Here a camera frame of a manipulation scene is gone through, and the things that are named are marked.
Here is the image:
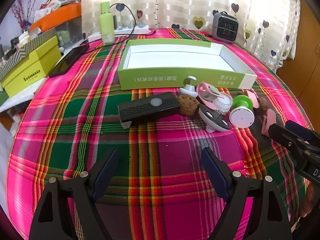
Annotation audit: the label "orange lidded storage bin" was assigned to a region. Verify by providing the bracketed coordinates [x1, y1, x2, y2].
[29, 2, 82, 32]

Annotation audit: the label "black smartphone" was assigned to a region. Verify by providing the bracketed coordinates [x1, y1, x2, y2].
[49, 44, 90, 78]

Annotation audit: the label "pink green plaid tablecloth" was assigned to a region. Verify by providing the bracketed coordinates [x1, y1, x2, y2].
[5, 27, 313, 240]

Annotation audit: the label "pile of printed cards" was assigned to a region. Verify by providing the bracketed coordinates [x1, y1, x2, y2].
[34, 0, 62, 22]

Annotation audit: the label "black bike light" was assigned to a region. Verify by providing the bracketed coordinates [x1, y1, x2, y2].
[118, 92, 181, 130]

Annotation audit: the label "white blue power strip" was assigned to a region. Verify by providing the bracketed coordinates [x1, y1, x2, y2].
[88, 25, 150, 43]

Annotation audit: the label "white side table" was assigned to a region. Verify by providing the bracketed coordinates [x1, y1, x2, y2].
[0, 90, 45, 113]

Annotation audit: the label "black charger cable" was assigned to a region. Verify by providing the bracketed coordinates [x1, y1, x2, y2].
[87, 3, 157, 52]

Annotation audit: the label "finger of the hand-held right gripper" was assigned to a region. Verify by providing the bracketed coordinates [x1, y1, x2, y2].
[286, 120, 320, 154]
[269, 123, 313, 165]

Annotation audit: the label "wooden cabinet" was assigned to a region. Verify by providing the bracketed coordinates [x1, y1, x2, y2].
[276, 0, 320, 110]

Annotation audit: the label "brown walnut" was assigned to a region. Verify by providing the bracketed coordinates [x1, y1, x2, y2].
[178, 94, 200, 117]
[257, 97, 269, 115]

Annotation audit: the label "person's right hand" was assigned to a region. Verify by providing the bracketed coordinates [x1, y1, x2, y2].
[300, 182, 320, 218]

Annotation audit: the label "green white suction cup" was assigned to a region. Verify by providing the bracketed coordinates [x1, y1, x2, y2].
[230, 94, 255, 128]

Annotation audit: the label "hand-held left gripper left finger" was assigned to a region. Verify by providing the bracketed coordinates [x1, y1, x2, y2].
[30, 147, 120, 240]

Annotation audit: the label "grey white dome toy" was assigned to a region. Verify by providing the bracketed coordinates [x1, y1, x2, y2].
[199, 104, 231, 133]

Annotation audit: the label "lime green box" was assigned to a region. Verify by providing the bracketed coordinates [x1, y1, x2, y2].
[1, 36, 63, 98]

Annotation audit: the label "heart print curtain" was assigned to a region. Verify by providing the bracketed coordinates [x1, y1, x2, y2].
[81, 0, 300, 68]

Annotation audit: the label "light green bottle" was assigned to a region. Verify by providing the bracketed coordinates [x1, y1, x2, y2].
[99, 1, 116, 46]

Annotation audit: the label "purple dried branches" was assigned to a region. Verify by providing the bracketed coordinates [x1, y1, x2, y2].
[11, 0, 45, 28]

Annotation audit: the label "clear plastic container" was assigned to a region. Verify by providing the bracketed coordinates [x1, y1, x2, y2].
[55, 17, 83, 48]

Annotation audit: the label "small white knob gadget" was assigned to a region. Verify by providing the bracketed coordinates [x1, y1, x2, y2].
[179, 76, 198, 98]

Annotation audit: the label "green white cardboard box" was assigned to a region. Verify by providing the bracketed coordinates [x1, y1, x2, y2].
[117, 39, 257, 90]

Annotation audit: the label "grey mini heater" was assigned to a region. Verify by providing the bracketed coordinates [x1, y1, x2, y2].
[212, 12, 240, 42]

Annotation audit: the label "pink clip with mint pad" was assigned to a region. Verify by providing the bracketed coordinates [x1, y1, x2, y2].
[196, 82, 225, 109]
[261, 109, 277, 137]

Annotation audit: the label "striped gift box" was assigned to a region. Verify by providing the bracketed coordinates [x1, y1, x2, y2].
[0, 27, 58, 80]

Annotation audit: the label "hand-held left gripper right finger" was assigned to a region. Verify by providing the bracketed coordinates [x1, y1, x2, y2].
[201, 147, 293, 240]

